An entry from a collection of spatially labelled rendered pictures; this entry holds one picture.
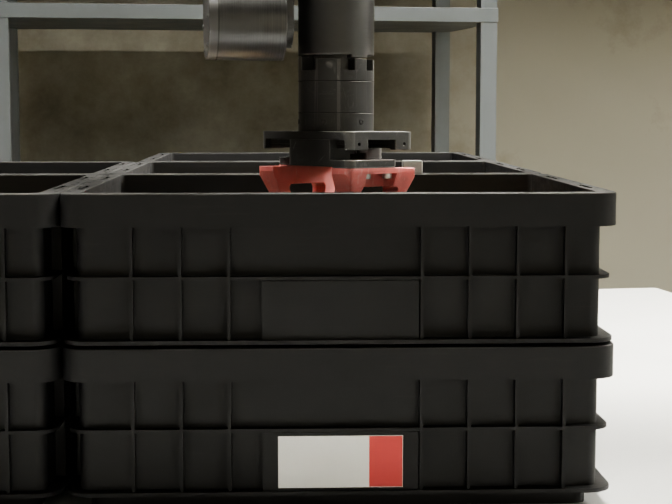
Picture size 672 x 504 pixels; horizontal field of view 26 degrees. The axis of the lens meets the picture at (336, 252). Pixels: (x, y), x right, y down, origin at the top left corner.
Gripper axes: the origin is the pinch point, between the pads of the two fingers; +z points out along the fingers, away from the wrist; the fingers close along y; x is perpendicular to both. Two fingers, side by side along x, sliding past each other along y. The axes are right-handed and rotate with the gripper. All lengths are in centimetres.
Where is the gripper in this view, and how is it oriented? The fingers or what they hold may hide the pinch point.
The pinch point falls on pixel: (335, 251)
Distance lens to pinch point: 110.6
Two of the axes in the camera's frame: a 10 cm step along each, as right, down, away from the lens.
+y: 6.6, 0.7, -7.5
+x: 7.5, -0.6, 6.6
